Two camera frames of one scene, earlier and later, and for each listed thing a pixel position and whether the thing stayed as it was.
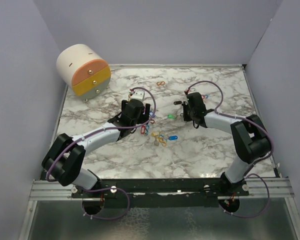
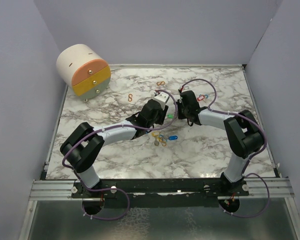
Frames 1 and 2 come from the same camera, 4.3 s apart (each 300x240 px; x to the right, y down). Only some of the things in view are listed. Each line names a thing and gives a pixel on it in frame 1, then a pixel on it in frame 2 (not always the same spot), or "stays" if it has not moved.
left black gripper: x=143 y=117 to x=162 y=113
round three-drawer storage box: x=79 y=67 stays
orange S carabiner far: x=157 y=83 stays
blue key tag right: x=173 y=137 stays
